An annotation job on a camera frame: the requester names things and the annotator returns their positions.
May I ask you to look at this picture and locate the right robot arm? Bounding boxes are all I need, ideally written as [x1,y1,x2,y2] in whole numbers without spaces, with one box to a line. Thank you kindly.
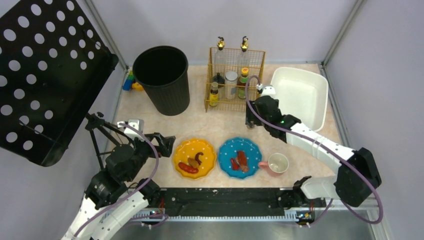
[246,95,383,208]

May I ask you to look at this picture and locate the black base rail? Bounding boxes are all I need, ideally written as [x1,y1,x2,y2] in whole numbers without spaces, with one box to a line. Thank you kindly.
[148,187,327,217]

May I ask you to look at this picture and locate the red meat pieces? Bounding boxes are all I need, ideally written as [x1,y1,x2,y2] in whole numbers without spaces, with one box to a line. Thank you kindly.
[230,150,249,173]

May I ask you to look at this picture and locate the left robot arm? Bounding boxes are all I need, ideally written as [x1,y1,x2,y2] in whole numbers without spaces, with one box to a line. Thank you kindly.
[62,132,176,240]

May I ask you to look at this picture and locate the small black cap bottle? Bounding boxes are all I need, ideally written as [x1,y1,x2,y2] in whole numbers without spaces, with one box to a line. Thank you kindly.
[246,121,256,130]

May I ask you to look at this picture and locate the colourful toy blocks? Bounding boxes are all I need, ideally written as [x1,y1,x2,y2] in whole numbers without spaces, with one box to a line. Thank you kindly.
[122,70,144,92]

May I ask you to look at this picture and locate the blue dotted plate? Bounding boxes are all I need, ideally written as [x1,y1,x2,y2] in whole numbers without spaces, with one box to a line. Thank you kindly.
[217,137,263,180]

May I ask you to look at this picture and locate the glass oil bottle brown liquid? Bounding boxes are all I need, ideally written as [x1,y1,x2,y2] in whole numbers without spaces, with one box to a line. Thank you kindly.
[237,36,250,73]

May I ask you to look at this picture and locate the black tripod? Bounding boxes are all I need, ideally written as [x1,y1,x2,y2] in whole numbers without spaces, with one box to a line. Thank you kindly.
[84,111,133,181]

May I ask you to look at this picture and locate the pink mug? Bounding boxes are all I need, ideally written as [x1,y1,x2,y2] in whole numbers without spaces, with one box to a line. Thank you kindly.
[258,153,290,177]

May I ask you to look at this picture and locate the yellow dotted plate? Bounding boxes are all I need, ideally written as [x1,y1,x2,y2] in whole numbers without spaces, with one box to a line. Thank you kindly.
[172,138,217,180]

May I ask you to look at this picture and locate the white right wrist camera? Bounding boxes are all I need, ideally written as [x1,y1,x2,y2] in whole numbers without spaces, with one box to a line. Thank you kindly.
[256,83,276,98]

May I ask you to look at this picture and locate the dark curved sausage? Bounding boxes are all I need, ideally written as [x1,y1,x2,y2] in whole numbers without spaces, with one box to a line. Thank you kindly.
[194,152,204,166]

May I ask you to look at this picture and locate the glass oil bottle clear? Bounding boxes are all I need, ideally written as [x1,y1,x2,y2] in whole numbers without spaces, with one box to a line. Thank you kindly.
[213,36,227,77]

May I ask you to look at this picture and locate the brown food piece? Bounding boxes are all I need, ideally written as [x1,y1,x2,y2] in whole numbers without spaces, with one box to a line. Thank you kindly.
[187,158,199,169]

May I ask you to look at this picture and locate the red sausage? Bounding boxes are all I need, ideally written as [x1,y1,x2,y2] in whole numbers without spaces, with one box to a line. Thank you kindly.
[178,162,199,174]

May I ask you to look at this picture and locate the black lid glass shaker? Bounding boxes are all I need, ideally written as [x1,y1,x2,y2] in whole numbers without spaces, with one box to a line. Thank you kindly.
[212,72,225,85]

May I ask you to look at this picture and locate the white plastic tub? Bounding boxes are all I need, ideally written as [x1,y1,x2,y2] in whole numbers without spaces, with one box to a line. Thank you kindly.
[270,67,329,132]

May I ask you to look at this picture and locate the sauce bottle yellow cap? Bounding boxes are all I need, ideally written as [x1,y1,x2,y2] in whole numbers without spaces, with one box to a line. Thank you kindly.
[237,67,250,99]

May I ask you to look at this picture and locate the black ribbed trash bin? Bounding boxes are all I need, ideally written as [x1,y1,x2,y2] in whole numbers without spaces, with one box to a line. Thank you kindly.
[132,45,190,116]

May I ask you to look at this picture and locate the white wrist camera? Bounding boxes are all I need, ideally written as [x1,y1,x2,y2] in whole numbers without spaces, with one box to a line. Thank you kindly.
[256,83,276,98]
[117,119,145,140]

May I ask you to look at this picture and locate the silver lid jar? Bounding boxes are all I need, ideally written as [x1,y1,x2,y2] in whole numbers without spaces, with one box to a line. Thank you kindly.
[225,71,238,100]

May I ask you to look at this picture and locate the gold wire basket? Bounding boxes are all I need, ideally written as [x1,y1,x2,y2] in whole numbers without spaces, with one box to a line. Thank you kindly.
[204,47,266,112]

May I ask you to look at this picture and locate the small yellow label bottle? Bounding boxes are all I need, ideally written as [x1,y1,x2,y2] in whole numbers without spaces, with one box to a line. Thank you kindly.
[209,81,219,107]

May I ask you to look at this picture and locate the black perforated stand panel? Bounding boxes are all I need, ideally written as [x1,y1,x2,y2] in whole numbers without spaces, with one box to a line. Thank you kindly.
[0,0,118,167]

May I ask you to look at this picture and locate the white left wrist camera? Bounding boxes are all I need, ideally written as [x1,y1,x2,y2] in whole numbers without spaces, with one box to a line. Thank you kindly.
[117,119,145,140]

